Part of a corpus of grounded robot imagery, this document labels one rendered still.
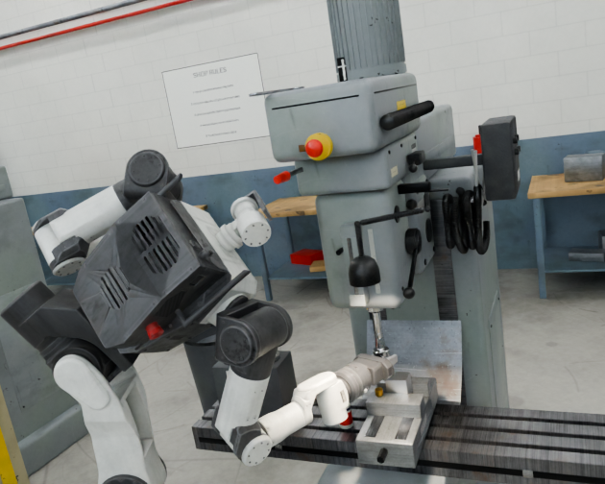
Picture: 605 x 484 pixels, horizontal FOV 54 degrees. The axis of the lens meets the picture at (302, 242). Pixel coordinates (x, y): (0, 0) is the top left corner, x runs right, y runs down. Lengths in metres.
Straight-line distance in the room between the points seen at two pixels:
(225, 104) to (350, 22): 4.90
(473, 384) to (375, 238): 0.80
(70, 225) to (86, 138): 6.31
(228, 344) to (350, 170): 0.51
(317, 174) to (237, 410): 0.58
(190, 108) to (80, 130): 1.60
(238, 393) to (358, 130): 0.62
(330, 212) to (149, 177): 0.46
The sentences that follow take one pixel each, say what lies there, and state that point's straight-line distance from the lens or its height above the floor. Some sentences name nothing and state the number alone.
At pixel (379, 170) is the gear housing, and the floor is 1.68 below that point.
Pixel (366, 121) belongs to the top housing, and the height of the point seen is 1.80.
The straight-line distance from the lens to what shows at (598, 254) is 5.30.
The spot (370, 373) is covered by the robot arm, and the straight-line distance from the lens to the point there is 1.64.
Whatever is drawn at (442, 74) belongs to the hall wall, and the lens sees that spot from 5.76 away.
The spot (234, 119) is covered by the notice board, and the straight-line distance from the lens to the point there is 6.52.
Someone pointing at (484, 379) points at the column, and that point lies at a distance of 2.11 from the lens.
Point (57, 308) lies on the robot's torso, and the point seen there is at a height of 1.51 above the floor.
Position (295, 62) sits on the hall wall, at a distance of 6.17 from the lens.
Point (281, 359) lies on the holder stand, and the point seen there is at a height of 1.12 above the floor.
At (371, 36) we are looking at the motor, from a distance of 1.71.
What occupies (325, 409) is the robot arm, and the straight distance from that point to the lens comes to 1.55.
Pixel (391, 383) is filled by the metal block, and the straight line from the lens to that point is 1.72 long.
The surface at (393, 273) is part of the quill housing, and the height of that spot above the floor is 1.41.
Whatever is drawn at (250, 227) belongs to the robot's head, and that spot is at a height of 1.62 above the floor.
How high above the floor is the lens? 1.87
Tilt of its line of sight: 13 degrees down
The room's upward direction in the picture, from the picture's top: 9 degrees counter-clockwise
